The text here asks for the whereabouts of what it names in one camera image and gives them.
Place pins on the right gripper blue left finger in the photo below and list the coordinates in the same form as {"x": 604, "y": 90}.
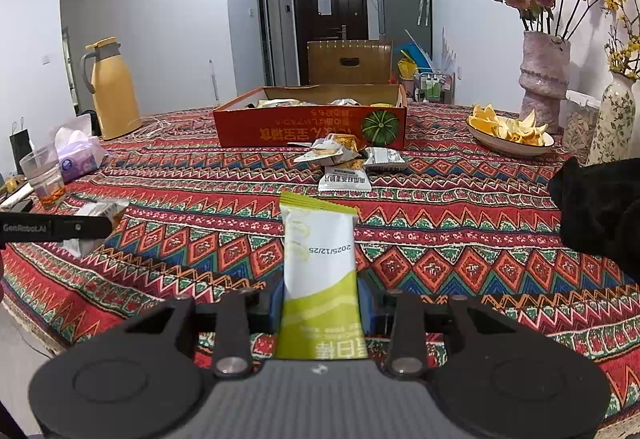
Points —
{"x": 238, "y": 315}

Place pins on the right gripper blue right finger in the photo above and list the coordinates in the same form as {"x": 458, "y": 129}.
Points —
{"x": 398, "y": 317}

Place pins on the white green snack packet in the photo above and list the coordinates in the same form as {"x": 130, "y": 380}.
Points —
{"x": 320, "y": 317}

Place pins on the clear plastic cup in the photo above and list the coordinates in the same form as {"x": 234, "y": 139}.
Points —
{"x": 43, "y": 172}

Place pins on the small black paper bag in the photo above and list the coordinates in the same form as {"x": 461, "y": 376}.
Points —
{"x": 20, "y": 143}

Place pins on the purple tissue pack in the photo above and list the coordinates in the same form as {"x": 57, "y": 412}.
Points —
{"x": 79, "y": 151}

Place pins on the colourful patterned tablecloth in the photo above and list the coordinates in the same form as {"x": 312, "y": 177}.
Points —
{"x": 202, "y": 219}

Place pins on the white labelled snack packet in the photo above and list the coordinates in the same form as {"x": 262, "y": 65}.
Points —
{"x": 344, "y": 180}

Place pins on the silver snack packet right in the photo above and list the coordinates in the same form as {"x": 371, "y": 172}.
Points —
{"x": 383, "y": 158}

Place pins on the yellow thermos jug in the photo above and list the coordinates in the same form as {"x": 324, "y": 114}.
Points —
{"x": 107, "y": 77}

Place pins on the red cardboard snack box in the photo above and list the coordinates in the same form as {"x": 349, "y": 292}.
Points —
{"x": 277, "y": 116}

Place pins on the plate of orange peels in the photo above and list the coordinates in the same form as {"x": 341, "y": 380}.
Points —
{"x": 507, "y": 135}

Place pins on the black cloth bag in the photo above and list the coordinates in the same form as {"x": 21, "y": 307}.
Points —
{"x": 599, "y": 206}

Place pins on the brown cardboard box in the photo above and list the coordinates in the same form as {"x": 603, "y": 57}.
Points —
{"x": 349, "y": 61}

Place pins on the floral storage jar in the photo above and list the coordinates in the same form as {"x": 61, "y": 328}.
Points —
{"x": 581, "y": 115}

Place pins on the white floral slim vase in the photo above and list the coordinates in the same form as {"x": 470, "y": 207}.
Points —
{"x": 615, "y": 124}

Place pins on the pink ceramic flower vase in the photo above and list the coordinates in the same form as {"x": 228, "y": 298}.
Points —
{"x": 545, "y": 76}

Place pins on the dark entrance door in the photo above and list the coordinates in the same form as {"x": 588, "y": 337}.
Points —
{"x": 323, "y": 20}

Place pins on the grey refrigerator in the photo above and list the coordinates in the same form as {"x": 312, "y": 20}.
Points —
{"x": 399, "y": 21}

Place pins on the yellow blossom branches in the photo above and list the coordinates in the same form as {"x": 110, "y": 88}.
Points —
{"x": 623, "y": 47}

